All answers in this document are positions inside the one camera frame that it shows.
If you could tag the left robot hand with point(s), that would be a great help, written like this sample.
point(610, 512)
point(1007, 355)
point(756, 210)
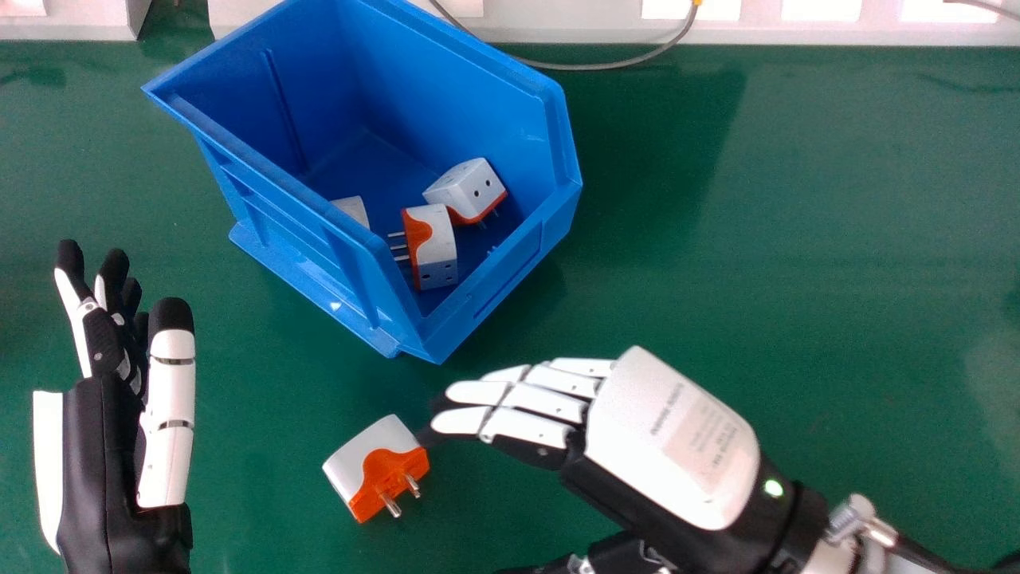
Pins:
point(100, 446)

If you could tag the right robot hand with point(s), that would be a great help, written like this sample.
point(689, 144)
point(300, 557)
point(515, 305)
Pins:
point(677, 454)

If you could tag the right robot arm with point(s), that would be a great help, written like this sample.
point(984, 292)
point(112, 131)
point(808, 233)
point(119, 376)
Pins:
point(892, 546)

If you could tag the blue plastic bin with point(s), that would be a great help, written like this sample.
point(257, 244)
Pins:
point(374, 159)

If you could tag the white-and-orange plug adapter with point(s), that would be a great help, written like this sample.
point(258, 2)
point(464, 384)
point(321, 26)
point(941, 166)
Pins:
point(352, 210)
point(376, 466)
point(466, 190)
point(433, 245)

